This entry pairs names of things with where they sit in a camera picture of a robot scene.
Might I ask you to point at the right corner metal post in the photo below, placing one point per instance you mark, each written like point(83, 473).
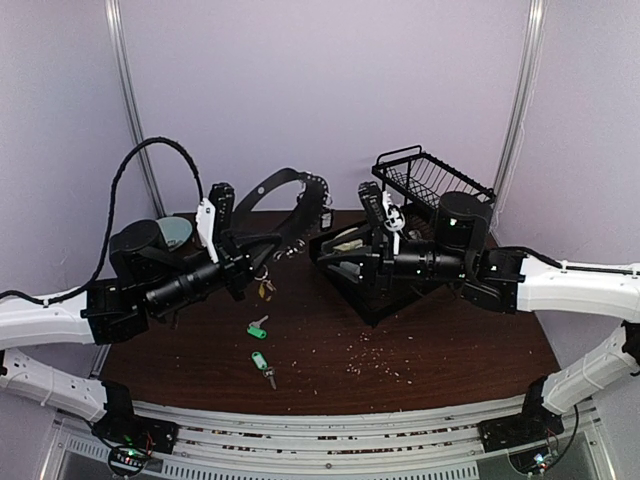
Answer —
point(524, 92)

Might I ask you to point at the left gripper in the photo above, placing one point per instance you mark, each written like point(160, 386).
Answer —
point(237, 265)

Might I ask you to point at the aluminium rail frame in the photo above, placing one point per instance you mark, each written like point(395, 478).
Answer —
point(439, 443)

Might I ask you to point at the corner metal post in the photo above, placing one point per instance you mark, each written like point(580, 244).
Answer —
point(118, 41)
point(524, 92)

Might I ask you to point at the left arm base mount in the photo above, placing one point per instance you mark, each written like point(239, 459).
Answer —
point(132, 439)

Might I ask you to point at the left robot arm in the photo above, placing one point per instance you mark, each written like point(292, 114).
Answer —
point(151, 283)

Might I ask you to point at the left corner metal post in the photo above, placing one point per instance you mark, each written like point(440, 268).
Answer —
point(118, 41)

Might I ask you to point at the green tagged key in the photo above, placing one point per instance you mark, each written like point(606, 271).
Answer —
point(263, 366)
point(255, 328)

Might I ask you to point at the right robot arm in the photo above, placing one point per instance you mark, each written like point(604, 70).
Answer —
point(504, 280)

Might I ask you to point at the black wire dish rack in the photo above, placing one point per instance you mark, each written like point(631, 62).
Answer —
point(430, 180)

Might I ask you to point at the pale green plate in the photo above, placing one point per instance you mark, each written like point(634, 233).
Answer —
point(177, 231)

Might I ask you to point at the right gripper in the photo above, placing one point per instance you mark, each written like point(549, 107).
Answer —
point(379, 261)

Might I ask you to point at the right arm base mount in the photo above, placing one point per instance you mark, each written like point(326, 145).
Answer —
point(532, 424)

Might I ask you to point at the yellow tagged key bunch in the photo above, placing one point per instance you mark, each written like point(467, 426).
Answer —
point(266, 288)

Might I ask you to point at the yellow dotted bowl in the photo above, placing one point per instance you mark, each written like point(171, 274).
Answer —
point(359, 242)

